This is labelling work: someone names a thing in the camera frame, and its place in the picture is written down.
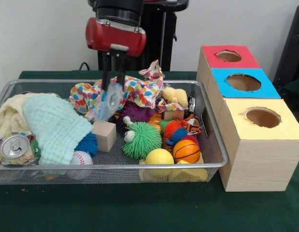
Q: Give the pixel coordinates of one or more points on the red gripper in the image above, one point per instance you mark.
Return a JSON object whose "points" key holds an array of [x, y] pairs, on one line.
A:
{"points": [[115, 38]]}

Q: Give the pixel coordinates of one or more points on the clear bottle with blue label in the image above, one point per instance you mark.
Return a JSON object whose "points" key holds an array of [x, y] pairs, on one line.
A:
{"points": [[111, 101]]}

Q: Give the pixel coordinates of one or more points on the colourful polka dot cloth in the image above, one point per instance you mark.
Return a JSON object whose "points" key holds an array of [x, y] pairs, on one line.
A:
{"points": [[139, 89]]}

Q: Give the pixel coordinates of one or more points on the plain wooden block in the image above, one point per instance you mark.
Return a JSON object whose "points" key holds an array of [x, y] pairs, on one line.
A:
{"points": [[104, 136]]}

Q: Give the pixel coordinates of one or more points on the mint green cloth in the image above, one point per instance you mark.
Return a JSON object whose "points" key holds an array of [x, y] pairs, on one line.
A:
{"points": [[57, 125]]}

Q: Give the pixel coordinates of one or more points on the cream knitted cloth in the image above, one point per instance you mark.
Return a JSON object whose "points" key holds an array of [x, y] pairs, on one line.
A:
{"points": [[11, 113]]}

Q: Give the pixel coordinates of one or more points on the silver mesh bin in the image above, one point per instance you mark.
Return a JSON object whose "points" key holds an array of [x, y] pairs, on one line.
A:
{"points": [[55, 175]]}

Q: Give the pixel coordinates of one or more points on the wooden box with three holes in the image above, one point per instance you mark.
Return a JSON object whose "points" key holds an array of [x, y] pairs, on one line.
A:
{"points": [[260, 164]]}

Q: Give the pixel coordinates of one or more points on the purple spiky toy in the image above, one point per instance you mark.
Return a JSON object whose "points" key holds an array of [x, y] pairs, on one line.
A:
{"points": [[137, 112]]}

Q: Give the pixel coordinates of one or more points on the large green spiky ball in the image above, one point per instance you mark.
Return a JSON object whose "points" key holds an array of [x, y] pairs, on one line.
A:
{"points": [[144, 140]]}

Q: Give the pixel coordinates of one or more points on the blue spiky ball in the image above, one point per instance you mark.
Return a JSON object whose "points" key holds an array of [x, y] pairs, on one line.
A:
{"points": [[87, 145]]}

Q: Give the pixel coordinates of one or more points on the white baseball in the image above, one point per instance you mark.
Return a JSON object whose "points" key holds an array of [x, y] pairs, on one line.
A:
{"points": [[81, 158]]}

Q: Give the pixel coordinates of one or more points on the orange basketball toy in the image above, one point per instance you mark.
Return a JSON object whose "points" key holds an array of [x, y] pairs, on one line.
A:
{"points": [[186, 151]]}

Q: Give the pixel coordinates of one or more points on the crushed silver can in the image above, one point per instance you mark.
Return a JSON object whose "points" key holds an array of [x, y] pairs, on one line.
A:
{"points": [[16, 149]]}

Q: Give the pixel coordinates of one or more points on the dark green tablecloth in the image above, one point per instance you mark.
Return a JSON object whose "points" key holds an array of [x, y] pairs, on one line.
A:
{"points": [[294, 87], [139, 207]]}

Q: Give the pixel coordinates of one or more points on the black chair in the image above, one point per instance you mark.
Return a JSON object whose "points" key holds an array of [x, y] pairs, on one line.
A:
{"points": [[291, 48]]}

